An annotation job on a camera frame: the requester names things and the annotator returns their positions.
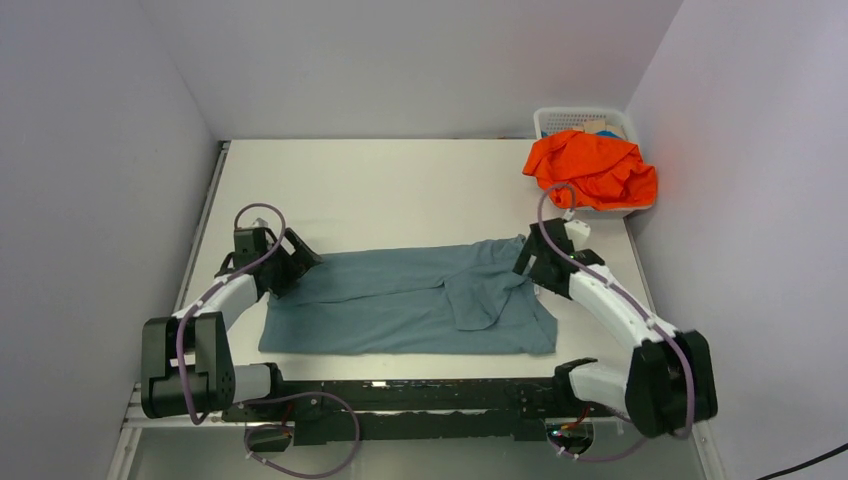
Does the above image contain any grey-blue t shirt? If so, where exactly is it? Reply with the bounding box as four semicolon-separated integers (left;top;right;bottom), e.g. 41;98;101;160
258;235;558;355

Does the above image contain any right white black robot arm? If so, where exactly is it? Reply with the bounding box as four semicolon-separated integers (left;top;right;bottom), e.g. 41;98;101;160
514;218;718;438

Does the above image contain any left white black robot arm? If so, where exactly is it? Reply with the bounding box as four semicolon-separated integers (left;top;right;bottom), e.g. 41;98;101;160
140;226;323;420

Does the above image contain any orange t shirt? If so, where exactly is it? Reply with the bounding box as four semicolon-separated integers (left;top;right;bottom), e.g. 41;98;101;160
522;130;659;211

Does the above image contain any tan item in basket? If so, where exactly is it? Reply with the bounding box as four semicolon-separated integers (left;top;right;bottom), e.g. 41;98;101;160
574;119;627;139

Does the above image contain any blue garment in basket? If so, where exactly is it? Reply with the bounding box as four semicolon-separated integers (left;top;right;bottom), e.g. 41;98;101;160
594;130;626;141

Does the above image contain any white plastic laundry basket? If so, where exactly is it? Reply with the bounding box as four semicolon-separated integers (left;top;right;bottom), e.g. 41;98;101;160
533;107;648;216

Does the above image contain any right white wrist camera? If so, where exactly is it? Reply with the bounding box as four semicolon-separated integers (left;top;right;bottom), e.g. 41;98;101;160
564;219;591;243

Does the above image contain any aluminium frame rail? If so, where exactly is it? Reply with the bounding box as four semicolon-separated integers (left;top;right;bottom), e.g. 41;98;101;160
120;374;708;429

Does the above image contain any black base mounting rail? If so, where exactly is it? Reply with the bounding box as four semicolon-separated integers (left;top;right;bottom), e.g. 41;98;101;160
221;377;617;446

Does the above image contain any black cable bottom right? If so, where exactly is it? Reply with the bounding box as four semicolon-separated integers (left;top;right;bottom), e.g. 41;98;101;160
755;442;848;480

